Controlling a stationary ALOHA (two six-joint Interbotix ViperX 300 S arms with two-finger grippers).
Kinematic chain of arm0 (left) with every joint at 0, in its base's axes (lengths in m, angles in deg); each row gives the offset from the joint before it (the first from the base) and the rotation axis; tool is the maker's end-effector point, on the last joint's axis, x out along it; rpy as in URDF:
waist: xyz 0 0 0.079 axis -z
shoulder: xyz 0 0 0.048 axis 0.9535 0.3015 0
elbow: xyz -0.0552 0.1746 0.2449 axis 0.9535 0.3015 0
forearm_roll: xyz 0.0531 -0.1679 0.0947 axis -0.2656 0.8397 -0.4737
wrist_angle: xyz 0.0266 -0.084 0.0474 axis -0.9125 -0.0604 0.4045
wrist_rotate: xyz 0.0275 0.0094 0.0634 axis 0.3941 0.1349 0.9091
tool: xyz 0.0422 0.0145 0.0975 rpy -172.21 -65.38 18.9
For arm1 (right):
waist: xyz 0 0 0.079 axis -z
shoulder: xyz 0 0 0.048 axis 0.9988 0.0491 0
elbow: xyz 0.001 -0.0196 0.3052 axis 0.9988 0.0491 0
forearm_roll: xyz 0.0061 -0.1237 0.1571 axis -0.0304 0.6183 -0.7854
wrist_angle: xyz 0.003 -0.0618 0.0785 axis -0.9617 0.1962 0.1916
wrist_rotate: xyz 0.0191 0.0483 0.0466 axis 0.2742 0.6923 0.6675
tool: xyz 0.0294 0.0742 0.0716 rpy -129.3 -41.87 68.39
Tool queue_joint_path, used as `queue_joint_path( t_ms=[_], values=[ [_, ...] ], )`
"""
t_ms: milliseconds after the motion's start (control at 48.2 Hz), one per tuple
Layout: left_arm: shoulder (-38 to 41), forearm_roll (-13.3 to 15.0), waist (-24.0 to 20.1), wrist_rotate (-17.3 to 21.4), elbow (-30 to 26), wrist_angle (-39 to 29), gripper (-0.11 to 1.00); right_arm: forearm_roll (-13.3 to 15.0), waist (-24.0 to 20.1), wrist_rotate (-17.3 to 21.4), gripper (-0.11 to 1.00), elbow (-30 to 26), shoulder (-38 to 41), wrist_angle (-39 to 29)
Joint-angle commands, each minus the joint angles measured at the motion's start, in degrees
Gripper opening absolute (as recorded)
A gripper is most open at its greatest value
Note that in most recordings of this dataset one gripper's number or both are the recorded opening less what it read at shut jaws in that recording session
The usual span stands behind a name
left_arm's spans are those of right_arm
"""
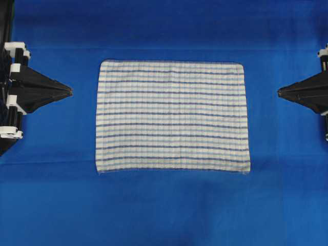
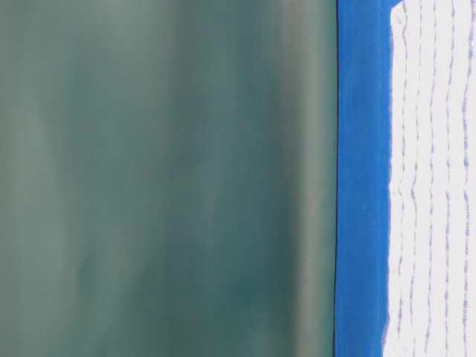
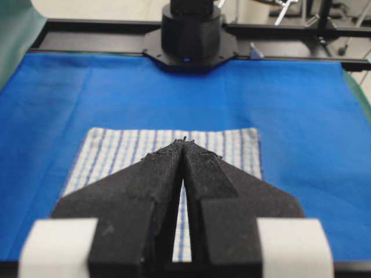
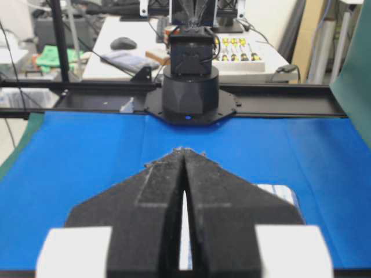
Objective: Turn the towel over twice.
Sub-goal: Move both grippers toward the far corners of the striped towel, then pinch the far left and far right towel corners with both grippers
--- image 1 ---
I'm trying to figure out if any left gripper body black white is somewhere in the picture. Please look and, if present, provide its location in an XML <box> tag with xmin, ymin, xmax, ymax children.
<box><xmin>0</xmin><ymin>40</ymin><xmax>32</xmax><ymax>139</ymax></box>

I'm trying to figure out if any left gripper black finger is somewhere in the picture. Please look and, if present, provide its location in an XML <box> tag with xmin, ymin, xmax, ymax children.
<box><xmin>15</xmin><ymin>65</ymin><xmax>72</xmax><ymax>92</ymax></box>
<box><xmin>15</xmin><ymin>88</ymin><xmax>72</xmax><ymax>113</ymax></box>

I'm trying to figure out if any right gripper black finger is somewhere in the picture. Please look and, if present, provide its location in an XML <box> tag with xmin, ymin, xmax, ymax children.
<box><xmin>278</xmin><ymin>92</ymin><xmax>327</xmax><ymax>115</ymax></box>
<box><xmin>277</xmin><ymin>71</ymin><xmax>327</xmax><ymax>95</ymax></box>

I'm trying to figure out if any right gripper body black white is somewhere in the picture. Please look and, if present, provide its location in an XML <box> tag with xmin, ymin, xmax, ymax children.
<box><xmin>317</xmin><ymin>44</ymin><xmax>327</xmax><ymax>140</ymax></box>

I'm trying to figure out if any blue striped white towel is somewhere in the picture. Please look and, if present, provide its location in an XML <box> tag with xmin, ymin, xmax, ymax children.
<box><xmin>95</xmin><ymin>59</ymin><xmax>251</xmax><ymax>173</ymax></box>

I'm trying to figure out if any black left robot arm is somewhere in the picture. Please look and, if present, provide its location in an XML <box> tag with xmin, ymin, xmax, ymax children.
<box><xmin>1</xmin><ymin>1</ymin><xmax>72</xmax><ymax>140</ymax></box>

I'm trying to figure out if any blue table cloth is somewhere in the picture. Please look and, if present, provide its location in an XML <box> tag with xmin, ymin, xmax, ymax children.
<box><xmin>1</xmin><ymin>1</ymin><xmax>327</xmax><ymax>245</ymax></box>

